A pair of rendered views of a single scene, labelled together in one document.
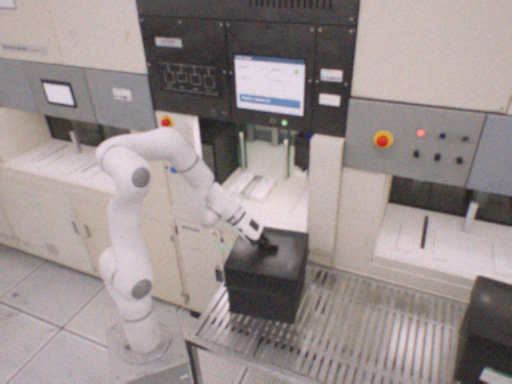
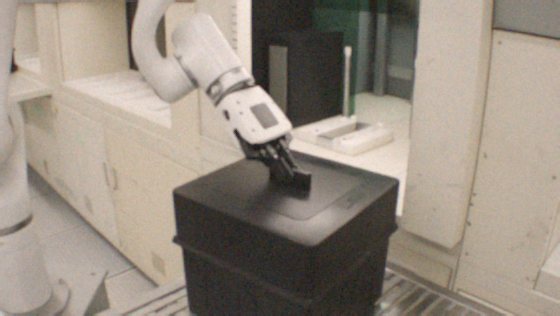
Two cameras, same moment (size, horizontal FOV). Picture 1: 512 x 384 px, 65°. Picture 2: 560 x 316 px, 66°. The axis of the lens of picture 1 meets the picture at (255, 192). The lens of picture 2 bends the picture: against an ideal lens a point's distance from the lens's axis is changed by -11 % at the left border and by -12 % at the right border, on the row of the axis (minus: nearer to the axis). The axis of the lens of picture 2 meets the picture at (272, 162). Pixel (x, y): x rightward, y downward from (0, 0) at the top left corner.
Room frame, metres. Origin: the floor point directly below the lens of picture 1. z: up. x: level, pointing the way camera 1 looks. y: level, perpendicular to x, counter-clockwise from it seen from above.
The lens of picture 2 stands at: (0.52, -0.29, 1.35)
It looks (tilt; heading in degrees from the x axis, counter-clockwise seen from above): 22 degrees down; 22
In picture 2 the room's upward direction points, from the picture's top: straight up
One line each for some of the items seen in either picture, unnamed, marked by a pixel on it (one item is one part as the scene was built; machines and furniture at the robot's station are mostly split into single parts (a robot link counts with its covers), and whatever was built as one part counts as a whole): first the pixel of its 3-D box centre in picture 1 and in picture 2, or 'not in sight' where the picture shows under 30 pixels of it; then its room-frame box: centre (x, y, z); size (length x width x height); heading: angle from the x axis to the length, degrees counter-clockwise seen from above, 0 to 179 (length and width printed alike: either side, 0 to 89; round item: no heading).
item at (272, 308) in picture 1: (268, 279); (288, 267); (1.22, -0.04, 0.85); 0.28 x 0.28 x 0.17; 73
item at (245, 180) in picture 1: (252, 186); (346, 132); (1.89, 0.02, 0.89); 0.22 x 0.21 x 0.04; 155
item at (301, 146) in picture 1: (317, 142); not in sight; (2.07, -0.36, 1.06); 0.24 x 0.20 x 0.32; 66
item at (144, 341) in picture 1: (141, 326); (14, 262); (1.00, 0.44, 0.85); 0.19 x 0.19 x 0.18
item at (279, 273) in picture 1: (268, 255); (289, 203); (1.22, -0.04, 0.98); 0.29 x 0.29 x 0.13; 73
